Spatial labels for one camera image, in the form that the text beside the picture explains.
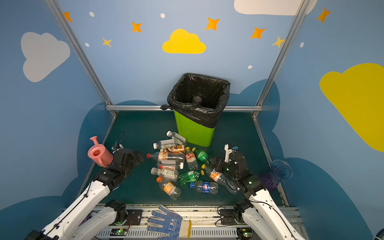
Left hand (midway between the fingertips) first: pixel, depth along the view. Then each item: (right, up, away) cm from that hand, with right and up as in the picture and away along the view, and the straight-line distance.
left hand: (137, 156), depth 82 cm
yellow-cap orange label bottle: (+46, -13, +2) cm, 48 cm away
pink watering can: (-24, +1, +3) cm, 24 cm away
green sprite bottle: (+38, -2, +10) cm, 39 cm away
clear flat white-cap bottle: (+12, +5, +17) cm, 22 cm away
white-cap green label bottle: (+18, -11, +2) cm, 21 cm away
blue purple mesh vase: (+76, -6, -7) cm, 76 cm away
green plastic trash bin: (+32, +12, +22) cm, 41 cm away
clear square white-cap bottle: (+21, +8, +19) cm, 30 cm away
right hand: (+43, 0, -5) cm, 43 cm away
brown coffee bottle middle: (+21, +2, +13) cm, 25 cm away
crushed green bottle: (+29, -13, +4) cm, 32 cm away
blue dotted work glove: (+22, -32, -10) cm, 40 cm away
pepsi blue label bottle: (+37, -16, -2) cm, 40 cm away
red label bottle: (+18, -6, +6) cm, 20 cm away
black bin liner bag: (+35, +36, +19) cm, 54 cm away
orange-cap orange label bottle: (+19, -17, -3) cm, 25 cm away
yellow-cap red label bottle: (+30, -5, +13) cm, 33 cm away
